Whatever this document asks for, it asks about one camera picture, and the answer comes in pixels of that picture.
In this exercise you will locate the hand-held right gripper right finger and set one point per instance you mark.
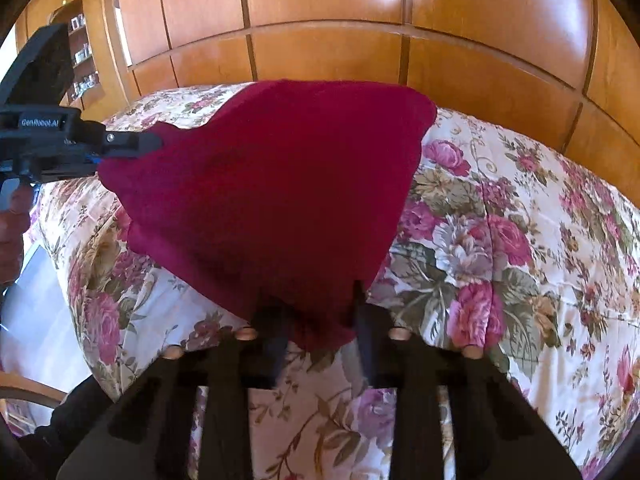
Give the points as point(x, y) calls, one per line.
point(362, 350)

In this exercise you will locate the wooden wardrobe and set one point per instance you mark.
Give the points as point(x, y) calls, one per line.
point(325, 45)

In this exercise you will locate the wooden wall shelf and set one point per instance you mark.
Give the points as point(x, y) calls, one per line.
point(82, 55)

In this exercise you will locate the floral quilted bedspread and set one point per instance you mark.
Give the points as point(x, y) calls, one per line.
point(500, 240)

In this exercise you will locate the person's left hand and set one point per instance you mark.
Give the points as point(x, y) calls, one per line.
point(14, 245)

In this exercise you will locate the crimson knit garment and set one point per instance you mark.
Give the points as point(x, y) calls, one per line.
point(270, 185)

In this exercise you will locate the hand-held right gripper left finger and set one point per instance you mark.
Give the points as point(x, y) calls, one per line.
point(272, 355)

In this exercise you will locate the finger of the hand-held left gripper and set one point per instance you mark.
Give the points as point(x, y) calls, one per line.
point(132, 142)

